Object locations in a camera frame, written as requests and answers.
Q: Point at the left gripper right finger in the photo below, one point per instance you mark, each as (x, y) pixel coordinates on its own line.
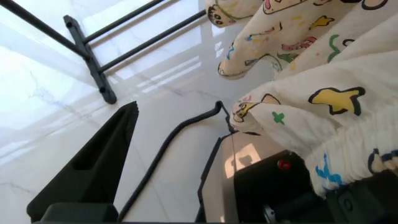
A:
(367, 202)

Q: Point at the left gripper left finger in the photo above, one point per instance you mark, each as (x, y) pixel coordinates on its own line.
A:
(90, 174)

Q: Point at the cream printed garment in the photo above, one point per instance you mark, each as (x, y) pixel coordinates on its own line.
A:
(326, 71)

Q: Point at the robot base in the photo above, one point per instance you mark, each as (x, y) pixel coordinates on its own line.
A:
(258, 193)

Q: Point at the black clothes rack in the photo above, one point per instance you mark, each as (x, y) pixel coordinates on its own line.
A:
(90, 62)

